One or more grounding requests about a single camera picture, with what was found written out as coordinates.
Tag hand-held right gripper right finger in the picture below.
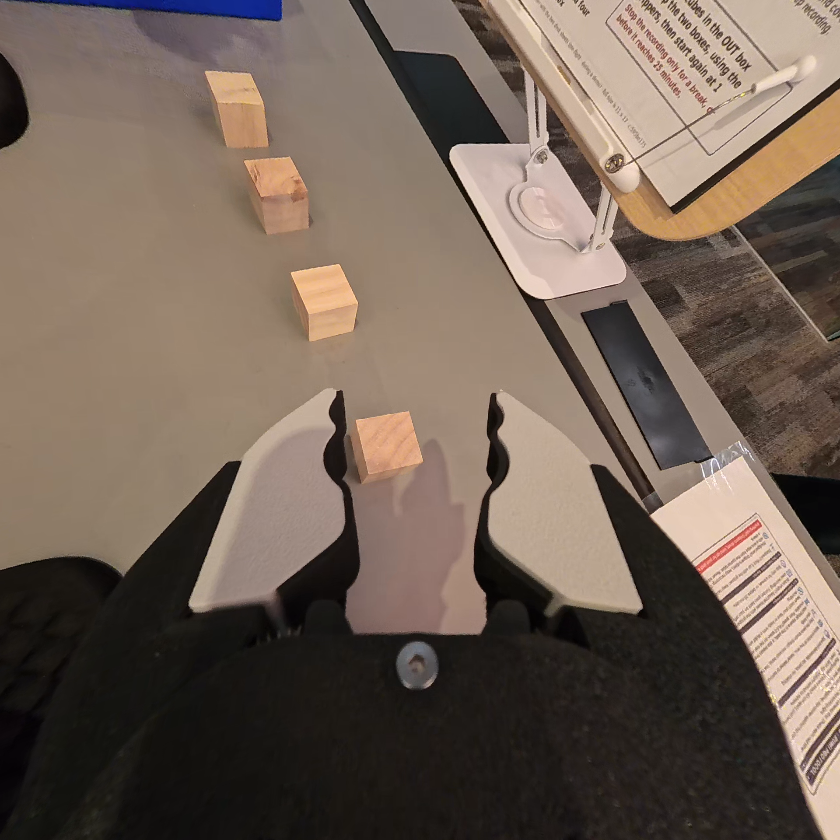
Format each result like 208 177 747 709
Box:
474 390 644 621

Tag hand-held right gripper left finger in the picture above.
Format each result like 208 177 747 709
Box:
189 387 361 621

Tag wooden cube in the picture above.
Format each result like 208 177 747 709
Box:
205 71 270 148
350 411 422 484
290 264 358 342
244 157 309 235

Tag blue plastic bin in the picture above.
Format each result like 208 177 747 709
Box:
125 0 283 21

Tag paper sheet in plastic sleeve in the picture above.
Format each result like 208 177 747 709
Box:
650 440 840 798

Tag black flat strip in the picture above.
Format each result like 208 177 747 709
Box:
581 302 713 469

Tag black wrist rest pad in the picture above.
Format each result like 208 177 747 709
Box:
0 556 126 736
0 52 30 151

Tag instruction sheet on stand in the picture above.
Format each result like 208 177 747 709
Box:
449 0 840 301

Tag printed instruction sheet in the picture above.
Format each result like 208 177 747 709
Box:
518 0 840 207

